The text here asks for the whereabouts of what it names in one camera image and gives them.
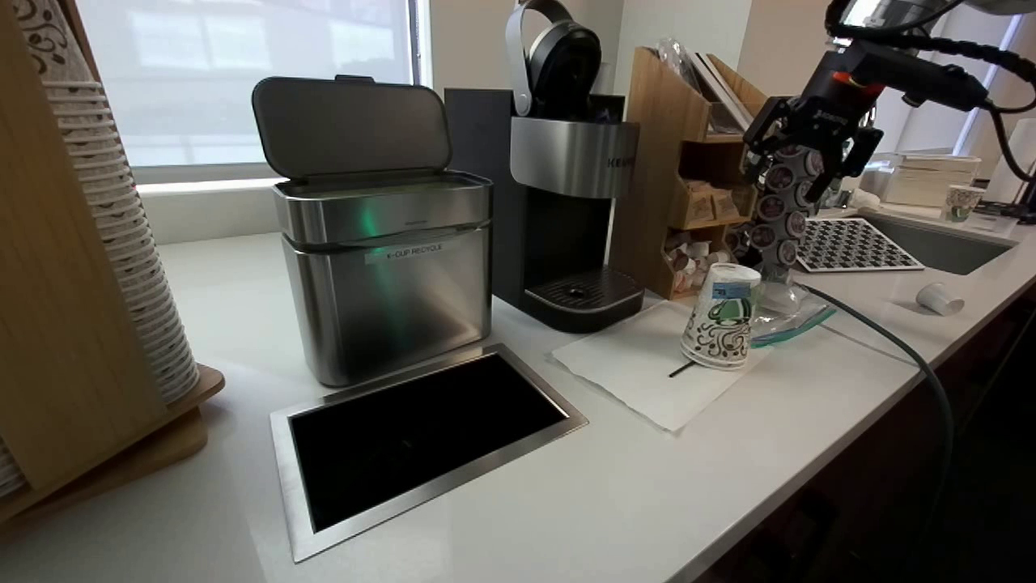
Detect wooden knife block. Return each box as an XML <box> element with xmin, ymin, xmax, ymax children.
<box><xmin>610</xmin><ymin>43</ymin><xmax>781</xmax><ymax>300</ymax></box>

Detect stainless steel trash bin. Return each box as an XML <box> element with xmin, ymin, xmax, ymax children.
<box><xmin>250</xmin><ymin>72</ymin><xmax>495</xmax><ymax>389</ymax></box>

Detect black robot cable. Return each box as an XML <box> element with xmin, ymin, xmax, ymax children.
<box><xmin>850</xmin><ymin>29</ymin><xmax>1036</xmax><ymax>188</ymax></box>

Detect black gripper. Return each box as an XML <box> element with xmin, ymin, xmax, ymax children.
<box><xmin>741</xmin><ymin>69</ymin><xmax>883</xmax><ymax>207</ymax></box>

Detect white paper napkin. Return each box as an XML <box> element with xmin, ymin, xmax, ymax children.
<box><xmin>546</xmin><ymin>296</ymin><xmax>758</xmax><ymax>438</ymax></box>

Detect steel framed counter opening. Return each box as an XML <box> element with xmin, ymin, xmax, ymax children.
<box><xmin>269</xmin><ymin>339</ymin><xmax>587</xmax><ymax>567</ymax></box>

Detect steel sink basin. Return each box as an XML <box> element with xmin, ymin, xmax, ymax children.
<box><xmin>861</xmin><ymin>204</ymin><xmax>1022</xmax><ymax>279</ymax></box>

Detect bright window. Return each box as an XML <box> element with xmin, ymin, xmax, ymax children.
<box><xmin>74</xmin><ymin>0</ymin><xmax>433</xmax><ymax>180</ymax></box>

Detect printed paper coffee cups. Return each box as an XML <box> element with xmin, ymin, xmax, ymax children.
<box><xmin>679</xmin><ymin>259</ymin><xmax>763</xmax><ymax>370</ymax></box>

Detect dark counter base cabinet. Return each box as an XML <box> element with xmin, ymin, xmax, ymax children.
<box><xmin>690</xmin><ymin>284</ymin><xmax>1036</xmax><ymax>583</ymax></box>

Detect tall paper cup stack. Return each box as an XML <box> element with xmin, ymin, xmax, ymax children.
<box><xmin>9</xmin><ymin>0</ymin><xmax>205</xmax><ymax>408</ymax></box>

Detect small white cylinder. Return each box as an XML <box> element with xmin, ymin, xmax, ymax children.
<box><xmin>915</xmin><ymin>281</ymin><xmax>967</xmax><ymax>317</ymax></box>

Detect wooden cup dispenser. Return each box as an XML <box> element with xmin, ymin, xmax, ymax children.
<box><xmin>0</xmin><ymin>0</ymin><xmax>229</xmax><ymax>528</ymax></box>

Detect clear zip plastic bag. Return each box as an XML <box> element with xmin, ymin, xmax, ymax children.
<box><xmin>741</xmin><ymin>271</ymin><xmax>838</xmax><ymax>348</ymax></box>

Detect paper packets stack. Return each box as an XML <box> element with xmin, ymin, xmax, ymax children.
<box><xmin>657</xmin><ymin>40</ymin><xmax>770</xmax><ymax>139</ymax></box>

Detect black silver coffee machine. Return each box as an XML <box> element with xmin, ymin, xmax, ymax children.
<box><xmin>439</xmin><ymin>0</ymin><xmax>646</xmax><ymax>337</ymax></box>

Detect dark power cable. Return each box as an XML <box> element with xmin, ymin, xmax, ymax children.
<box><xmin>789</xmin><ymin>281</ymin><xmax>959</xmax><ymax>497</ymax></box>

